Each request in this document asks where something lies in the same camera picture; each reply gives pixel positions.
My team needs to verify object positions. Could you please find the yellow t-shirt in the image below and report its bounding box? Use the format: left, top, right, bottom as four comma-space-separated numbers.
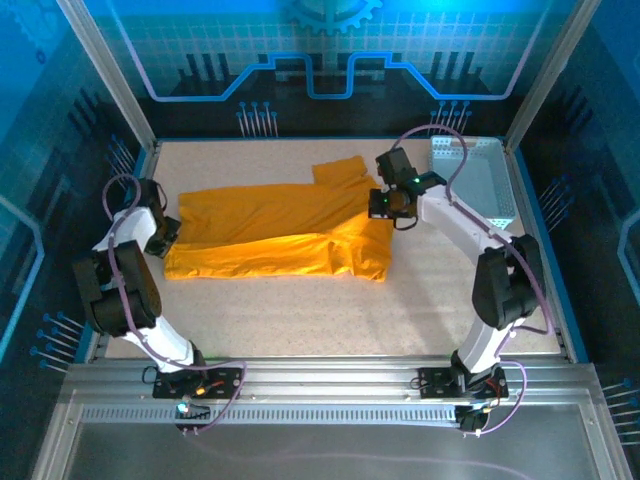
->
163, 155, 394, 284

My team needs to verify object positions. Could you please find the light blue perforated basket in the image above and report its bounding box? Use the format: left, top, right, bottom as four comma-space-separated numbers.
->
429, 135, 517, 234

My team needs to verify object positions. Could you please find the small black controller board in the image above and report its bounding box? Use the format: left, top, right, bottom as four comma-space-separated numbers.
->
174, 399, 212, 422
456, 404, 494, 433

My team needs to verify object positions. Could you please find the grey metal front panel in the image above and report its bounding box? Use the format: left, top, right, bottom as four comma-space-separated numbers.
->
29, 389, 634, 480

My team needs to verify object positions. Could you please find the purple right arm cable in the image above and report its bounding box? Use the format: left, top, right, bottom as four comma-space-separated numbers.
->
389, 124, 554, 437

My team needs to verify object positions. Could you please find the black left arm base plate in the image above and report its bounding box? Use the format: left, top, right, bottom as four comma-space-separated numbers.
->
152, 367, 244, 400

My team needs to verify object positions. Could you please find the aluminium frame post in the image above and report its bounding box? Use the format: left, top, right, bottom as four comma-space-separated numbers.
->
503, 0, 602, 152
54, 0, 159, 152

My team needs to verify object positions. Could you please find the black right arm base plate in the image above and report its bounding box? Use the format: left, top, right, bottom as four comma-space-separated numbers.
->
417, 367, 509, 400

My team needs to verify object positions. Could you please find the aluminium mounting rail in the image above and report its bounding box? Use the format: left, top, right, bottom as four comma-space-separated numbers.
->
64, 355, 601, 402

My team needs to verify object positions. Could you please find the grey slotted cable duct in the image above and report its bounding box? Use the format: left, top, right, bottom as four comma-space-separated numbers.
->
79, 405, 461, 427

